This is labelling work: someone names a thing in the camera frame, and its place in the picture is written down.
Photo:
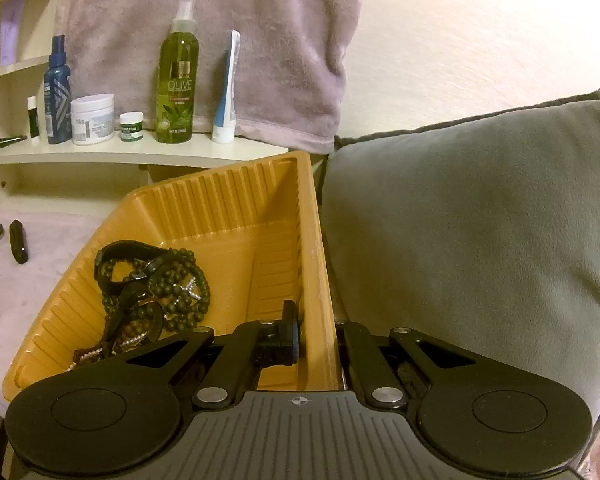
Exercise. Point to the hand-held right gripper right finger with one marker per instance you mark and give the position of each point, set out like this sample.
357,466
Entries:
355,347

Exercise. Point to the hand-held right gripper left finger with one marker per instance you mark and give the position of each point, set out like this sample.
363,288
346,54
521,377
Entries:
290,331

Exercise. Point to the orange ribbed plastic tray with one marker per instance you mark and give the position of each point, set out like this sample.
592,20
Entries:
225,210

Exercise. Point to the grey-green pillow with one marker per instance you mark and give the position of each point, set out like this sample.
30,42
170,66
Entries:
455,245

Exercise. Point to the white and blue tube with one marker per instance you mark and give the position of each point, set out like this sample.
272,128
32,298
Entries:
226,110

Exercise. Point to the cream shelf unit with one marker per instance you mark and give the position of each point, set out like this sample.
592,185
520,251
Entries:
130,152

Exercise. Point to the pink bed blanket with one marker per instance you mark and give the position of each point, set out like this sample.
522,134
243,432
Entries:
45,280

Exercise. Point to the small green-label jar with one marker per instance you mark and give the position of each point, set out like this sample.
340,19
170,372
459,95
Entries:
131,129

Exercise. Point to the green spray bottle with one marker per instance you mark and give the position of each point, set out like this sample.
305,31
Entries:
176,85

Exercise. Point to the white cream jar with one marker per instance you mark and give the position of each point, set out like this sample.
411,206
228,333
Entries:
92,119

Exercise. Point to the mauve fleece towel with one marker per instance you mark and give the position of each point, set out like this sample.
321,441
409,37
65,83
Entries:
205,35

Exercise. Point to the blue spray bottle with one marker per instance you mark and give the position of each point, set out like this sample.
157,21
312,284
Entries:
58,97

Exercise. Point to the small white and green bottle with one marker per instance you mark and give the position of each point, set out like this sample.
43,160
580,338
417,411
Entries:
33,120

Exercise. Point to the dark green tube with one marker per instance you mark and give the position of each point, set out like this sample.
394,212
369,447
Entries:
7,143

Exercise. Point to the purple tube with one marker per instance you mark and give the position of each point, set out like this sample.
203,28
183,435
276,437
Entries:
11,32

